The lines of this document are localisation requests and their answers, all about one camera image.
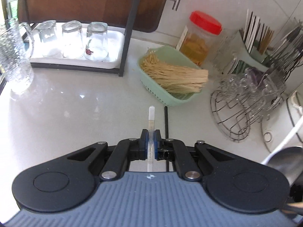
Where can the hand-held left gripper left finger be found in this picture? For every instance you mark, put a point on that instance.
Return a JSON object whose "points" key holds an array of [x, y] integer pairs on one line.
{"points": [[144, 146]]}

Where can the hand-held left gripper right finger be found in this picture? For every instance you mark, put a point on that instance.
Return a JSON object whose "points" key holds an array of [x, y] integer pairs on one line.
{"points": [[156, 146]]}

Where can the black chopstick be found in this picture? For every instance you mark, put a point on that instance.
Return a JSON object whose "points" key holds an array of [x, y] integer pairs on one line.
{"points": [[166, 120]]}

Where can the white speckled chopstick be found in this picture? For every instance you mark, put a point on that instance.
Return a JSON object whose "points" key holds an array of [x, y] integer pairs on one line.
{"points": [[151, 118], [288, 138]]}

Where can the metal spoon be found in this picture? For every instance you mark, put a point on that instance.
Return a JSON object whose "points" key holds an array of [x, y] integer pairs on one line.
{"points": [[284, 165]]}

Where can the row of hanging kitchen utensils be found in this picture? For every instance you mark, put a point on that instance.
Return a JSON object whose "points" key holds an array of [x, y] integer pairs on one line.
{"points": [[291, 42]]}

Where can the green plastic basket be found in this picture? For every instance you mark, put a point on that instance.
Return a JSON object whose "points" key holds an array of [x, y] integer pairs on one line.
{"points": [[175, 100]]}

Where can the bundle of thin wooden sticks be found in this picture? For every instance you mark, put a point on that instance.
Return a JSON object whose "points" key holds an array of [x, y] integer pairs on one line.
{"points": [[175, 75]]}

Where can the inverted clear glass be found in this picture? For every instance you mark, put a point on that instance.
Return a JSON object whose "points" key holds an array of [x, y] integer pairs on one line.
{"points": [[234, 85]]}

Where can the white drip tray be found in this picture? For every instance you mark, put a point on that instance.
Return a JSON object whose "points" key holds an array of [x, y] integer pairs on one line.
{"points": [[116, 41]]}

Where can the clear jar with red lid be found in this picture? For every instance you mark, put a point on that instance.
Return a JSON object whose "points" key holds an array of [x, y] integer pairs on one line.
{"points": [[196, 45]]}

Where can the white electric cooking pot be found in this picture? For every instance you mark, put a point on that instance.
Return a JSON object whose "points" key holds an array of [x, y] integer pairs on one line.
{"points": [[269, 127]]}

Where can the small inverted glass tumbler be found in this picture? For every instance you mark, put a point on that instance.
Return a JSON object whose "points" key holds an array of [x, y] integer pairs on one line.
{"points": [[72, 40], [95, 41], [48, 40]]}

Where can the tall clear drinking glass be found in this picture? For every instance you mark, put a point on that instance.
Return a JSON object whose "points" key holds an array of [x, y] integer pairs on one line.
{"points": [[227, 49]]}

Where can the purple cup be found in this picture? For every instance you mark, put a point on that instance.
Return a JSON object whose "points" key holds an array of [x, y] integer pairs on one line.
{"points": [[254, 74]]}

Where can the inverted stemmed cut glass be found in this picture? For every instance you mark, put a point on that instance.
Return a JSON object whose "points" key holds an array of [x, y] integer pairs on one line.
{"points": [[272, 92]]}

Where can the green utensil holder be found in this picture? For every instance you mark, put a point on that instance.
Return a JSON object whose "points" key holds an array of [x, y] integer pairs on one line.
{"points": [[254, 54], [251, 35]]}

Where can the patterned glass mug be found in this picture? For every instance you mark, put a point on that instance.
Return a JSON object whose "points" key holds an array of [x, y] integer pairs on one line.
{"points": [[14, 59]]}

